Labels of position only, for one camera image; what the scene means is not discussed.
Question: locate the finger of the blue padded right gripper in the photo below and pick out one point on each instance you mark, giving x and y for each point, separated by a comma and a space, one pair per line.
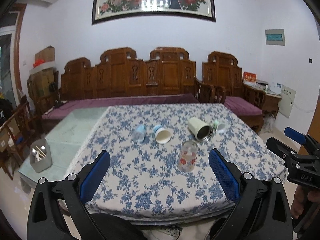
261, 208

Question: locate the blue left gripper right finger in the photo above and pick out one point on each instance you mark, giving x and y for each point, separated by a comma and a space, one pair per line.
295, 135

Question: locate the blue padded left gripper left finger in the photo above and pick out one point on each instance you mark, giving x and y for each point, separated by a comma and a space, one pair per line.
45, 219

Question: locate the floral clear glass cup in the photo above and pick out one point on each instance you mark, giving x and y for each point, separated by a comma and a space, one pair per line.
187, 157

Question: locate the small green white cup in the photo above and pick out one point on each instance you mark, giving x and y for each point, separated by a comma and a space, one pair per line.
219, 127

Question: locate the cream steel thermos cup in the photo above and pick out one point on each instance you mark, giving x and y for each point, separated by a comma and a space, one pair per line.
200, 129

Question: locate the white blue paper cup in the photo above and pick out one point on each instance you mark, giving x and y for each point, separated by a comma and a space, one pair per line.
162, 135

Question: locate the clear blue plastic cup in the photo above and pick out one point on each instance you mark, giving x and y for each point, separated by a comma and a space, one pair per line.
139, 133

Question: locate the person's hand on gripper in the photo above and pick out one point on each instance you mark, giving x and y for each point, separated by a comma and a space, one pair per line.
300, 199

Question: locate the wooden side table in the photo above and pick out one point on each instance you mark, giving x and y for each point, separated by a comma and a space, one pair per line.
266, 101

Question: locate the grey plastic utensil box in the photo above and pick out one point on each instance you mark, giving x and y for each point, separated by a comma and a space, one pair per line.
40, 155

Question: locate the purple armchair cushion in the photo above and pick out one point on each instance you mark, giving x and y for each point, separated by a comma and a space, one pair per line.
241, 107

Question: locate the blue floral tablecloth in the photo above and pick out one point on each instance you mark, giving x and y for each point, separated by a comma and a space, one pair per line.
143, 182

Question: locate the red gift box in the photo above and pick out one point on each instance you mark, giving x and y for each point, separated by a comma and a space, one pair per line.
249, 77

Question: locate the wooden chair at left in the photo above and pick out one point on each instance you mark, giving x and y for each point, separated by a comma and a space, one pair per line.
17, 134

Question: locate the carved wooden armchair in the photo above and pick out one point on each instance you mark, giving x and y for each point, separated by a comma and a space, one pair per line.
222, 71

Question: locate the purple sofa cushion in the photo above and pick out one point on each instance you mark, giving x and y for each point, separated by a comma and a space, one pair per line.
68, 107

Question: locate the stacked cardboard boxes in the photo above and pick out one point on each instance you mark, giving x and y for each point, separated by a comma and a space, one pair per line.
42, 74

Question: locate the carved wooden sofa bench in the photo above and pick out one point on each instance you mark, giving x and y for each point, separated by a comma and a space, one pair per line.
169, 71

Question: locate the framed peacock flower painting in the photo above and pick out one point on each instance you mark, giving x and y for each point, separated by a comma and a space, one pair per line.
152, 0

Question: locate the white wall distribution box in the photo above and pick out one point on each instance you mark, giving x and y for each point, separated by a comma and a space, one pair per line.
287, 101

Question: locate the grey wall electrical panel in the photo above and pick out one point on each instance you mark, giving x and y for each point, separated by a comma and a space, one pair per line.
275, 37

